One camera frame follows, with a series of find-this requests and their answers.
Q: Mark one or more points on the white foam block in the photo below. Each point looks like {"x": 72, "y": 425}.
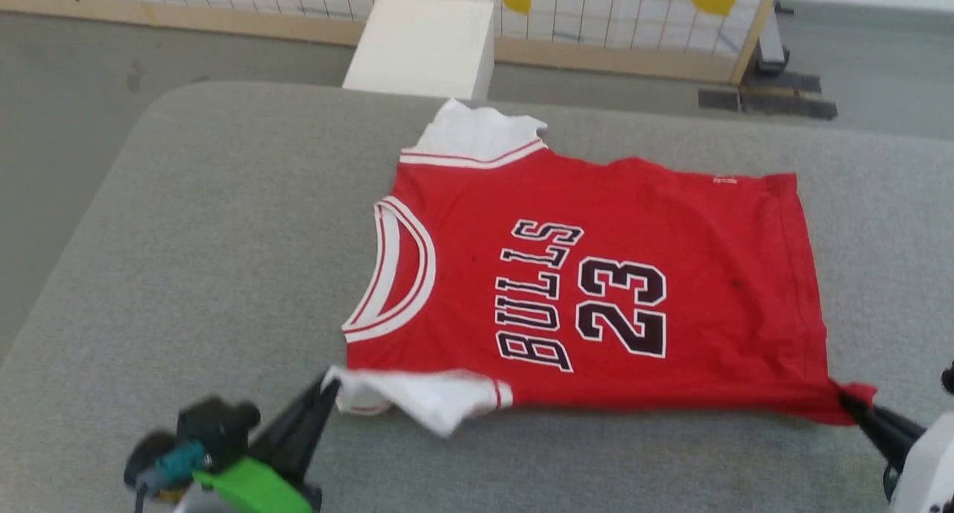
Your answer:
{"x": 421, "y": 47}

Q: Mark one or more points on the black floor mat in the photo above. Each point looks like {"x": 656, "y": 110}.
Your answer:
{"x": 775, "y": 101}

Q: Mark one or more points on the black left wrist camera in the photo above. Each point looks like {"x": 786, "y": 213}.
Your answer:
{"x": 209, "y": 431}

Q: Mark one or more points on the grey fabric sofa cushion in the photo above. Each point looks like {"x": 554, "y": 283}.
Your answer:
{"x": 186, "y": 237}

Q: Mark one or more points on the grey partition screen foot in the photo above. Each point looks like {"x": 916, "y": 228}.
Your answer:
{"x": 771, "y": 47}

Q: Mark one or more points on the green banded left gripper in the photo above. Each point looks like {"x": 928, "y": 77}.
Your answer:
{"x": 250, "y": 487}

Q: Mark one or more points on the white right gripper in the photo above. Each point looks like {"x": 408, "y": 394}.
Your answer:
{"x": 928, "y": 468}

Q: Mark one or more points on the red Bulls 23 jersey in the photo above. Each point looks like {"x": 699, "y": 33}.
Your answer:
{"x": 671, "y": 200}

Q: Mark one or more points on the lemon print wooden partition screen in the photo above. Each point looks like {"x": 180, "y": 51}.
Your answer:
{"x": 596, "y": 57}

